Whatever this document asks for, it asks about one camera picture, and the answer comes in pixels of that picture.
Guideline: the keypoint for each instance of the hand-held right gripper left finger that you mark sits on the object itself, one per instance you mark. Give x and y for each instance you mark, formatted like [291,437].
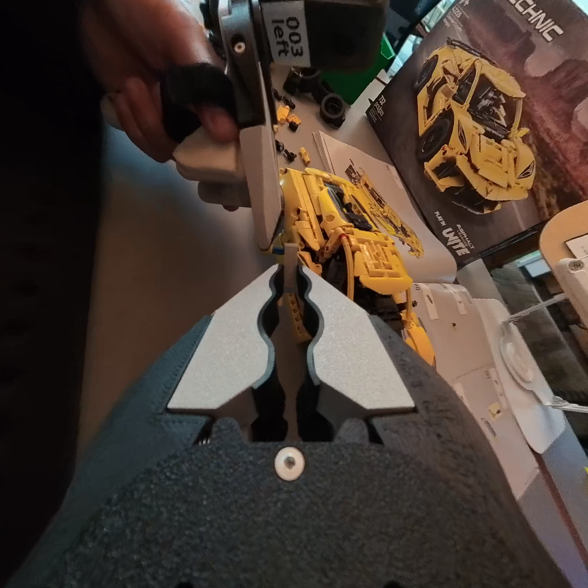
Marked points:
[225,358]

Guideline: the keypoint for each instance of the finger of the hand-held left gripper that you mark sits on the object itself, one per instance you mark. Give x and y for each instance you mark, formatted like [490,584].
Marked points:
[264,183]

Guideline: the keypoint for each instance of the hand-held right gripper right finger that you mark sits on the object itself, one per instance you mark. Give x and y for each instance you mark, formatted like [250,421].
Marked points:
[356,363]

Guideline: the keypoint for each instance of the grey perforated beam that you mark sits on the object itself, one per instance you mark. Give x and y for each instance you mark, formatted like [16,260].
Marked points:
[290,271]

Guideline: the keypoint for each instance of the yellow brick toy car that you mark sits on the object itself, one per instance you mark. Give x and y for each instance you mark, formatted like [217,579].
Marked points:
[367,257]

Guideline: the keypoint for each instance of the grey desk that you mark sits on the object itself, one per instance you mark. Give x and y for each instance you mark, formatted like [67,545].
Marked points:
[183,275]

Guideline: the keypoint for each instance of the person's left hand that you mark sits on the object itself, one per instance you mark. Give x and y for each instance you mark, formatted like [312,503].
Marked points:
[138,55]

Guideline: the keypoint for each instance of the green plastic bin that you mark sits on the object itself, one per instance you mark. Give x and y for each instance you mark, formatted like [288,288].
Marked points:
[358,82]

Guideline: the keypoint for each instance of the black toy tire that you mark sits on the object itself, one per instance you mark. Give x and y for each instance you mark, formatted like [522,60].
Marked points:
[301,80]
[333,110]

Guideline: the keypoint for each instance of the pile of yellow black pieces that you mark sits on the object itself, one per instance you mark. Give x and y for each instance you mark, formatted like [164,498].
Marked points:
[294,119]

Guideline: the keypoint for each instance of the building instruction booklet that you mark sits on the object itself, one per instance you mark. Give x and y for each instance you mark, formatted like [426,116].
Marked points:
[390,193]

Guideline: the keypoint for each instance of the toy car set box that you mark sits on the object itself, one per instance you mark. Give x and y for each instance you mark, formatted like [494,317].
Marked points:
[482,115]

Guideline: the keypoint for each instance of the dark perforated panel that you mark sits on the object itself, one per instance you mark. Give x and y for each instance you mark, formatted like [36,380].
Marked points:
[46,275]

